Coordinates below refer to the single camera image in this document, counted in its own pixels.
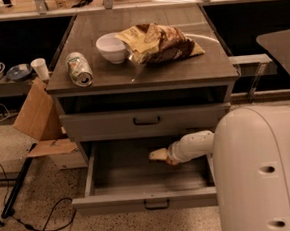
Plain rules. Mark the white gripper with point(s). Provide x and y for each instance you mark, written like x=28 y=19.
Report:
x=175 y=153

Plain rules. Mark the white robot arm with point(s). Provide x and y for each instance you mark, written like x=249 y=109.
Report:
x=250 y=148

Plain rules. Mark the open grey middle drawer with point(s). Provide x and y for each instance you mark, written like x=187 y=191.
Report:
x=121 y=178

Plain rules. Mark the white ceramic bowl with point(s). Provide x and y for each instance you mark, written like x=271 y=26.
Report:
x=111 y=48

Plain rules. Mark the brown cardboard box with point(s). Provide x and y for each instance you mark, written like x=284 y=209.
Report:
x=39 y=119

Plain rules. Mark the grey drawer cabinet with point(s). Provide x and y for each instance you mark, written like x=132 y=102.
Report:
x=201 y=80

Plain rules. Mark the white paper cup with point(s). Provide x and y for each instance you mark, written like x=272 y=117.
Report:
x=40 y=67

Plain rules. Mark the yellow brown chip bag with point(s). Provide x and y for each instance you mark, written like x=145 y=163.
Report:
x=154 y=43

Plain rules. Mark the black left table leg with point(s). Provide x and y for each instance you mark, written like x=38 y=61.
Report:
x=9 y=204

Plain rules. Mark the blue patterned bowl right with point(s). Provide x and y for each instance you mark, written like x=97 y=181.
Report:
x=19 y=72

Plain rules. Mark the closed grey upper drawer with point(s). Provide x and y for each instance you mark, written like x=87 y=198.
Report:
x=142 y=123

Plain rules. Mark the green white soda can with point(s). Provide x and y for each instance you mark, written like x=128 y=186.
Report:
x=79 y=69

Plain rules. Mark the red apple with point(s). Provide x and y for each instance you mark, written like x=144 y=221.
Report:
x=171 y=162

